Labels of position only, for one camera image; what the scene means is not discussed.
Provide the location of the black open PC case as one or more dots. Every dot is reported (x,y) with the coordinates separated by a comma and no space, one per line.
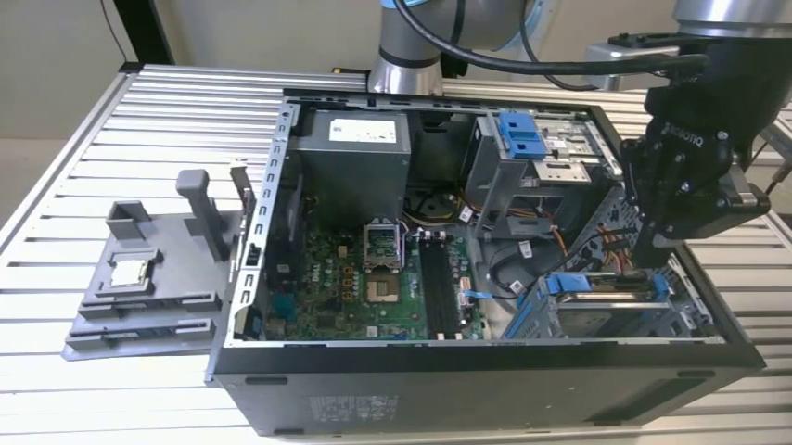
(433,394)

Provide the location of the black background post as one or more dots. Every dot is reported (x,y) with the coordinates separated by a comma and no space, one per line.
(145,32)

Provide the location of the CPU socket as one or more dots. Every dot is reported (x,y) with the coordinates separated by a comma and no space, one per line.
(383,289)

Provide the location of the metal slat side table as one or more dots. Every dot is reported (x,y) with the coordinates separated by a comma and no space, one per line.
(780,139)

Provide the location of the black RAM slot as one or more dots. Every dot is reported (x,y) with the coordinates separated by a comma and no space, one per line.
(449,296)
(433,287)

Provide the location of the black bar yellow tip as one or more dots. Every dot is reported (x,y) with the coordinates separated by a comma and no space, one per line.
(346,71)

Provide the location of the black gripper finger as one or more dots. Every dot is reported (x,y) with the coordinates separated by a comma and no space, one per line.
(652,194)
(724,208)

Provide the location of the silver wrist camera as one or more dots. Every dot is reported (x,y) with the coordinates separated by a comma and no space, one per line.
(602,51)

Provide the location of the black case fan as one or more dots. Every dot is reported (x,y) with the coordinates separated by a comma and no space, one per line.
(287,232)

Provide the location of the graphics card with metal bracket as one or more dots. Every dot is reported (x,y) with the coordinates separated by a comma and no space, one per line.
(244,194)

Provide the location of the hard disk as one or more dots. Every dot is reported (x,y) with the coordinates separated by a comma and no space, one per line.
(571,283)

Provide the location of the grey power supply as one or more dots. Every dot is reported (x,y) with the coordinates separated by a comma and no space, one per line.
(352,181)

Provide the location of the metal disk bay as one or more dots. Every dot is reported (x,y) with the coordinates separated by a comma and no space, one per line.
(649,320)

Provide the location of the blue drive latch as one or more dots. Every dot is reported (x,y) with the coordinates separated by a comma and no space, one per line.
(519,134)

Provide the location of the metal drive cage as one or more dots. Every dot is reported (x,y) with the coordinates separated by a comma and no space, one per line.
(494,185)

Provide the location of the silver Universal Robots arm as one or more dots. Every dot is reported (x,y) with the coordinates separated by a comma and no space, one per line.
(408,37)

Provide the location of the green motherboard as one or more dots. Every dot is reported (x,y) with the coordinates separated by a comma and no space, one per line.
(322,315)

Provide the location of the dark RAM stick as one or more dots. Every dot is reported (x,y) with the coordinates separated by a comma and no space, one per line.
(132,334)
(127,307)

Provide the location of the grey parts rack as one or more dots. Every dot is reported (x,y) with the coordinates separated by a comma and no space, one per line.
(179,269)

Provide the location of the silver CPU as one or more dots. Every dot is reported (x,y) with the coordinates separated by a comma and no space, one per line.
(129,273)

